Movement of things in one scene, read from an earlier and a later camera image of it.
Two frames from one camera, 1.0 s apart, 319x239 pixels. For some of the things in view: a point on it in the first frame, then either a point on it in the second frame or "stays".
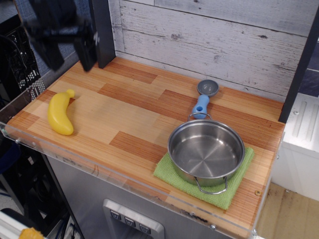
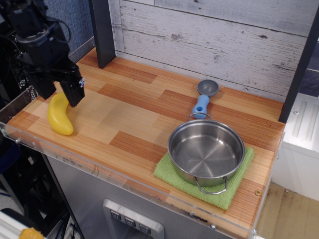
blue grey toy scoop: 206,88 stays
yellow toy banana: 57,113 stays
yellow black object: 30,233 stays
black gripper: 50,22 -> 44,53
